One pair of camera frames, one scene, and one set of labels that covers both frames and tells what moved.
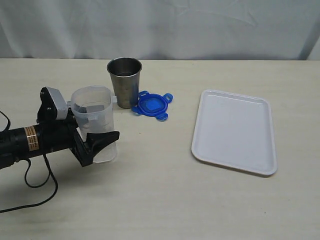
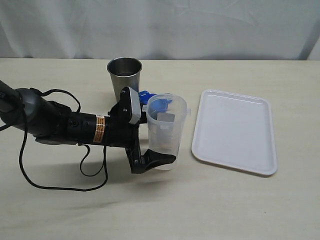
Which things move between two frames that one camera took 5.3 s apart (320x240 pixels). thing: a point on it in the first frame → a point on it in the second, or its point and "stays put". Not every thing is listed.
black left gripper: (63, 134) → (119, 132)
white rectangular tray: (235, 130) stays put
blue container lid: (153, 105) stays put
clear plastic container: (92, 107) → (166, 117)
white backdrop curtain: (253, 30) stays put
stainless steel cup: (125, 72) stays put
